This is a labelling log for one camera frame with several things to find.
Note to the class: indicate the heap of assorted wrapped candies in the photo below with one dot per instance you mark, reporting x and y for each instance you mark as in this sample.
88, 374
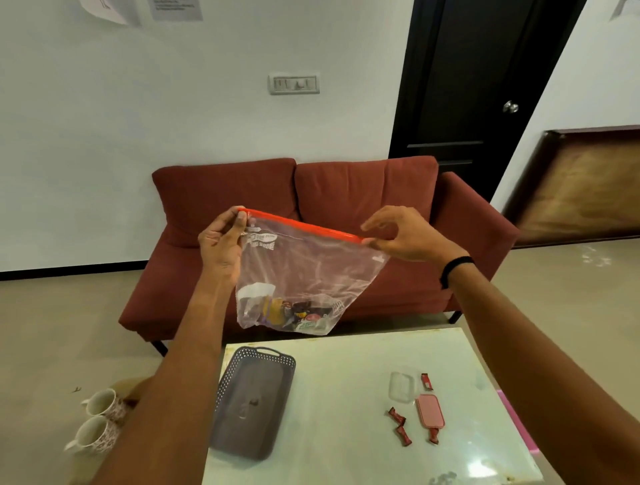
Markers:
300, 312

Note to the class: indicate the person's right hand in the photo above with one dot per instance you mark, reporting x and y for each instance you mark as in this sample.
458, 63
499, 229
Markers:
420, 240

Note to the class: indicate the white floral mug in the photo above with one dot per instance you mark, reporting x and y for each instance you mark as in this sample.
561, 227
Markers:
95, 435
107, 402

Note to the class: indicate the pink plastic strip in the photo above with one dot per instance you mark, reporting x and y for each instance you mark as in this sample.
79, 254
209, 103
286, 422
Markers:
517, 422

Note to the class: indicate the clear orange-sealed zip bag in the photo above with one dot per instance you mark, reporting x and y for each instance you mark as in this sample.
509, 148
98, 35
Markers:
310, 265

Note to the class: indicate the white wall switch plate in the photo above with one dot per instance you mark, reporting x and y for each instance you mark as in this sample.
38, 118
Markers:
294, 84

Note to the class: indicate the brown dark-framed board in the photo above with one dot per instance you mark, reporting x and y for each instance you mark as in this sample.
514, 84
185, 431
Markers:
580, 185

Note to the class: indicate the person's right thumb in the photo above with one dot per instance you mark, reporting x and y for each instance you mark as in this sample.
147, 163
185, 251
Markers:
382, 245

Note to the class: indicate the white curled paper sheet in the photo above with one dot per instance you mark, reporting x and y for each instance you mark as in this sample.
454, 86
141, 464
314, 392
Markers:
112, 10

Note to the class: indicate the person's left thumb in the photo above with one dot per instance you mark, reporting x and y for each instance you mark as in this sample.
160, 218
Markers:
243, 224

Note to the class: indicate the person's right forearm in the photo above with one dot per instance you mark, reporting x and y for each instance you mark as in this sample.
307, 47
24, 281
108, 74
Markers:
540, 379

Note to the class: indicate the clear plastic container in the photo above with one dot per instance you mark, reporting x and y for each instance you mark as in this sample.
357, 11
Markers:
402, 387

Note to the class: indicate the grey perforated plastic tray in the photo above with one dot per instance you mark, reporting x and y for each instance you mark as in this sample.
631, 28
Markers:
255, 399

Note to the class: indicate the black wooden door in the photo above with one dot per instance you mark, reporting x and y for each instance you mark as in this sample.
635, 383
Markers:
465, 75

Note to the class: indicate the white printed paper notice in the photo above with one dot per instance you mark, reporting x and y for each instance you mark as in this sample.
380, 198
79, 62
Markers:
176, 10

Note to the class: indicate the person's left hand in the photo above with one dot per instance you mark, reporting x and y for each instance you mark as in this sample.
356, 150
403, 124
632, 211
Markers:
220, 250

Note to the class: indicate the black wristband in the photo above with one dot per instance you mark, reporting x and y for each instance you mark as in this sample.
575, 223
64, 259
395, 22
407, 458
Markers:
452, 267

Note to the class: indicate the red wrapped candy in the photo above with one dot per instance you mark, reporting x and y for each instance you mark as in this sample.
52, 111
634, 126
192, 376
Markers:
403, 436
397, 416
426, 381
433, 436

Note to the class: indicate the person's left forearm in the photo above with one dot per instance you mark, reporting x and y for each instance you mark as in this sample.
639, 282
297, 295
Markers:
180, 379

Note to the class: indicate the red fabric sofa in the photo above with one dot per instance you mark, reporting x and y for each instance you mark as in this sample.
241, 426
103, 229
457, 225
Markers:
350, 190

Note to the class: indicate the pink container lid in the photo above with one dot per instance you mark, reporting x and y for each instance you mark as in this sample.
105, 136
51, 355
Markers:
430, 411

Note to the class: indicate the silver door knob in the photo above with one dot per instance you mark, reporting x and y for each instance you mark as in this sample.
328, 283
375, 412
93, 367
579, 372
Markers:
510, 107

